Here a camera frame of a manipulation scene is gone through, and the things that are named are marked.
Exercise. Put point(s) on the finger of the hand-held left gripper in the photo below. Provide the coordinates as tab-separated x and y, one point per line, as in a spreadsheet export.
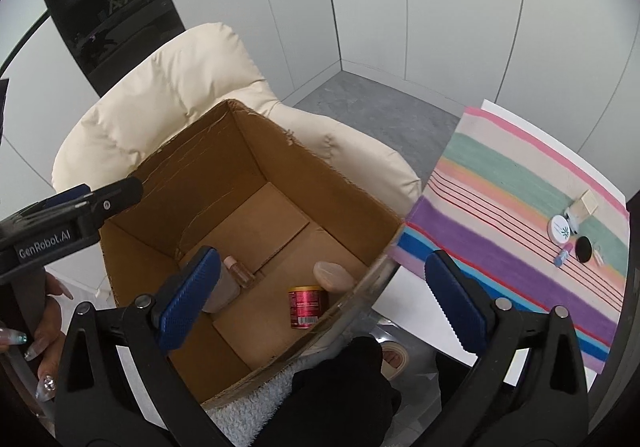
117	194
62	197

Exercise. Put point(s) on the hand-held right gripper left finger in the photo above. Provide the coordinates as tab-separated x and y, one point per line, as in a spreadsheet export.
192	297

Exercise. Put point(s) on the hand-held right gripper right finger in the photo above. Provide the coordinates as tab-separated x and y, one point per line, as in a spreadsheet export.
457	302

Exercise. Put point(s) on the frosted plastic bottle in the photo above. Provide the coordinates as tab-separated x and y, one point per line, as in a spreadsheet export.
225	292

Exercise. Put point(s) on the small pink bottle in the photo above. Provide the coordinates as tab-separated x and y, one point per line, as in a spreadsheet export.
240	272

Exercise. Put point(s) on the brown cardboard box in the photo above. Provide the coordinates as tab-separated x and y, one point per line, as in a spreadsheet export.
280	227

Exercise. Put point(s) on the red can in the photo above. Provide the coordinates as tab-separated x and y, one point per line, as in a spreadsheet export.
307	307

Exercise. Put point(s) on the white round jar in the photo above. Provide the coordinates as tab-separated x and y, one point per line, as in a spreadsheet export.
561	228

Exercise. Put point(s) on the tan makeup sponge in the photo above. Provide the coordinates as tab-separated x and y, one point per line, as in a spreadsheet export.
332	277

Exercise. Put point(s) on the black round compact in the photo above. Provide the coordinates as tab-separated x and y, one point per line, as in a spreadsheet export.
583	250

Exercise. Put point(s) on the person's left hand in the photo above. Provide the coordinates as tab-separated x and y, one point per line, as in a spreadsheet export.
52	327

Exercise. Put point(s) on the beige slipper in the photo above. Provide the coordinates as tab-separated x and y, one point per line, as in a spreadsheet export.
395	359

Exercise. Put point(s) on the striped towel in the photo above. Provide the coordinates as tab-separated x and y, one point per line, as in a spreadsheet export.
500	227

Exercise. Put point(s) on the cream padded chair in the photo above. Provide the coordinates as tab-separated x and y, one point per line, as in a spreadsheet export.
165	92

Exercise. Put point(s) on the small beige box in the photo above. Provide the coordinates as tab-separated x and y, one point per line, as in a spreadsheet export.
582	206

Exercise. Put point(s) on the person's left leg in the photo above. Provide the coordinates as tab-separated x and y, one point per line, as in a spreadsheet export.
325	392

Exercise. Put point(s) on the white table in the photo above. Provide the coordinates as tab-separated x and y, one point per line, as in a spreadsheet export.
545	142

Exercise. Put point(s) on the dark glass panel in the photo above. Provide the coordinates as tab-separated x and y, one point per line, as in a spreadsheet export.
110	2

